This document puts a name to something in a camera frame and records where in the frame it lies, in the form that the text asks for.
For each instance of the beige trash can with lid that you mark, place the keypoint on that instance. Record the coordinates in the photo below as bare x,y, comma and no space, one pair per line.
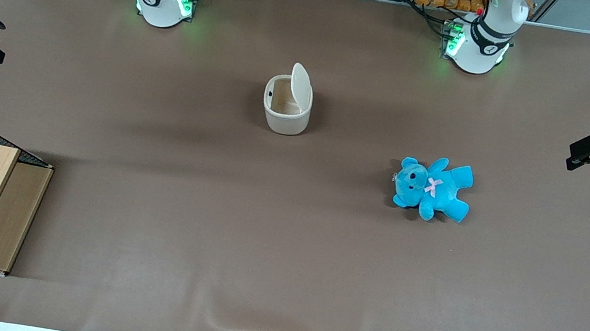
284,122

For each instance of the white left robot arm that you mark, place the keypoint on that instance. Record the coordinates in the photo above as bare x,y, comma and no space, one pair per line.
475,58

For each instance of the blue teddy bear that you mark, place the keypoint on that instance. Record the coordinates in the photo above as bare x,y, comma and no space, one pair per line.
444,192

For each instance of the dark wooden shelf board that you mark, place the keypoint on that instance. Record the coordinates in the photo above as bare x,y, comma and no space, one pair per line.
9,215

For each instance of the brown table cloth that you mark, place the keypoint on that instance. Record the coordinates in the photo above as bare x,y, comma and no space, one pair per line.
280,258

